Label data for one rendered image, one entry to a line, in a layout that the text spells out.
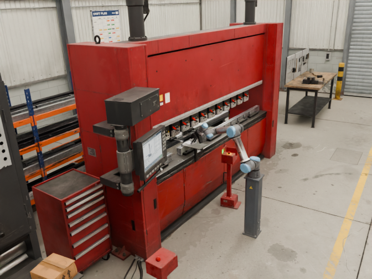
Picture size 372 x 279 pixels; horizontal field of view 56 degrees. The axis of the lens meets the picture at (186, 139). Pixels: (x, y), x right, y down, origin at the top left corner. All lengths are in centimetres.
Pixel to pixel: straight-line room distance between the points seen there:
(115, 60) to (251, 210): 227
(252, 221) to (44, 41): 556
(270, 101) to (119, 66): 343
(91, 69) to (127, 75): 48
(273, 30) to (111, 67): 325
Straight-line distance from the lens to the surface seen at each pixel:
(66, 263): 251
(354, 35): 1093
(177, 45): 399
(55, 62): 806
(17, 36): 755
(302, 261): 420
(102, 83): 348
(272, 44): 594
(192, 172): 444
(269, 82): 604
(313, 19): 1114
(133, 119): 277
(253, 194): 411
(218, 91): 484
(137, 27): 366
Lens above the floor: 263
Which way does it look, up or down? 21 degrees down
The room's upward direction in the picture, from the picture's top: 2 degrees counter-clockwise
